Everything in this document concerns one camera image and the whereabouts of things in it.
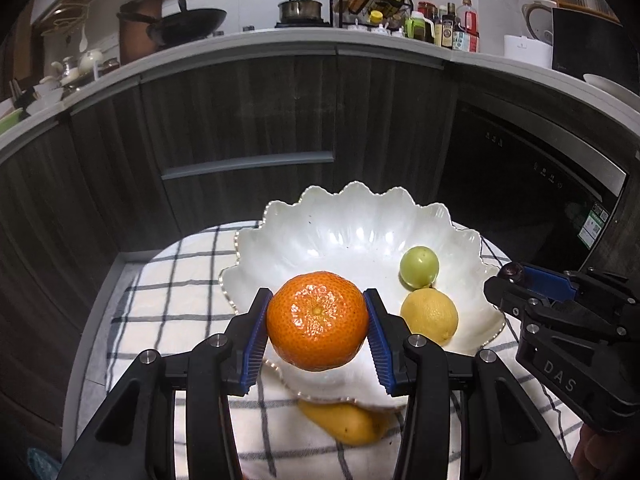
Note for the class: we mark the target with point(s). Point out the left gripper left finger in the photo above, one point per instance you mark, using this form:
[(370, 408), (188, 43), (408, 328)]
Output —
[(132, 434)]

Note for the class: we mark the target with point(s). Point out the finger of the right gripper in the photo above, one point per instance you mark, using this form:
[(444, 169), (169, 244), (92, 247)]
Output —
[(575, 285), (516, 301)]

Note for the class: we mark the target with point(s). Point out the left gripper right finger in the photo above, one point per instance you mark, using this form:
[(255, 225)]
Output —
[(503, 435)]

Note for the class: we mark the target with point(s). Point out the yellow lemon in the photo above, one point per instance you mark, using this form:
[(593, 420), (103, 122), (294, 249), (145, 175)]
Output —
[(430, 313)]

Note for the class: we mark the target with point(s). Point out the yellow mango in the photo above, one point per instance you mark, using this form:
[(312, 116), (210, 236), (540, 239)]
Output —
[(348, 423)]

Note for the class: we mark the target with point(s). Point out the orange mandarin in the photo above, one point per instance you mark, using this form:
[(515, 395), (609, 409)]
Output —
[(317, 321)]

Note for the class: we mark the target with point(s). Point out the dark cherry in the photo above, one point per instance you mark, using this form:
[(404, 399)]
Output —
[(512, 272)]

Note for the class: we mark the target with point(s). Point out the white scalloped bowl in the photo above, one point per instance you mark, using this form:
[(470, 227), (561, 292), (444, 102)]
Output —
[(362, 236)]

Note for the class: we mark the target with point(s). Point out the checkered table cloth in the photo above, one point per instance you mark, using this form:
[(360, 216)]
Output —
[(174, 303)]

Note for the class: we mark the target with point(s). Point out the white box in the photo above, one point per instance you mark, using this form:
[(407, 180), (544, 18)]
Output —
[(528, 50)]

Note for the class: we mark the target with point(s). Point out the black microwave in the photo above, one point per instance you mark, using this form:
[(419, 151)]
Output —
[(585, 44)]

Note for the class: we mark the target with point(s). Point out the red label bottle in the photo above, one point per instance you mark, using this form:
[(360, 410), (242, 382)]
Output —
[(469, 24)]

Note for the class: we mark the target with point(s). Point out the dark soy sauce bottle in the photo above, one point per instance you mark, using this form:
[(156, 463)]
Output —
[(448, 21)]

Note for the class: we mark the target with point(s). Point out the green basin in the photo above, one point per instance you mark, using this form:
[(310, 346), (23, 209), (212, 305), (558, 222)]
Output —
[(10, 120)]

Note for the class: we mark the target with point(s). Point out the black spice rack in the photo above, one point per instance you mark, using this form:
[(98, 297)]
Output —
[(389, 13)]

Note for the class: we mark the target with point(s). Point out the steel saucepan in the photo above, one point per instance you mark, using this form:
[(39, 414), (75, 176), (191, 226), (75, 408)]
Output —
[(300, 11)]

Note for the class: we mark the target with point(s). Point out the gas stove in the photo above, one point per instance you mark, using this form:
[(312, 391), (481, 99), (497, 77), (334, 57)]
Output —
[(303, 24)]

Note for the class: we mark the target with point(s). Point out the white teapot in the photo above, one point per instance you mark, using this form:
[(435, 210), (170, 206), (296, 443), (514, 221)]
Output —
[(89, 61)]

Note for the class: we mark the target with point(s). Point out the black wok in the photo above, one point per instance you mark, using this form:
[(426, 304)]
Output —
[(185, 26)]

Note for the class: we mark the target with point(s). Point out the grey drawer handle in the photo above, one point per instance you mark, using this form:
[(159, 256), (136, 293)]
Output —
[(249, 162)]

